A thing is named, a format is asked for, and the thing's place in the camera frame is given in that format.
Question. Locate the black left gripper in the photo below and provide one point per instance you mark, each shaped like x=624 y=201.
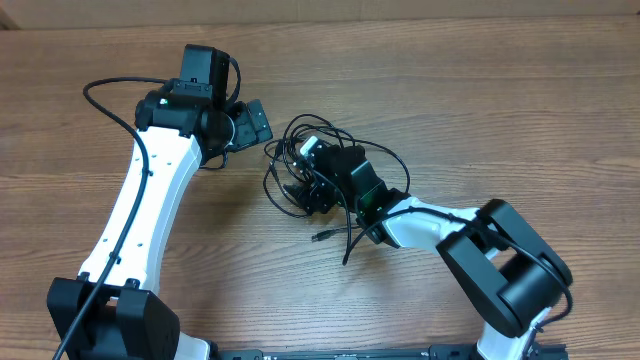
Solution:
x=248 y=134

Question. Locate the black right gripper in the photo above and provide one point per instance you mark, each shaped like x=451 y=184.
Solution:
x=312 y=194

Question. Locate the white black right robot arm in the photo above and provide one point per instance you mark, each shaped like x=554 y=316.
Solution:
x=512 y=277

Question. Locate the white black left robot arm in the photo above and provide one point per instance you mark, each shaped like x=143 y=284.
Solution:
x=111 y=309

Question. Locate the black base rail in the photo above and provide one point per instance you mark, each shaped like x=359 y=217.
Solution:
x=340 y=354

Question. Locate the cardboard wall panel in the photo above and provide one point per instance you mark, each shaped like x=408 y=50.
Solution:
x=70 y=14

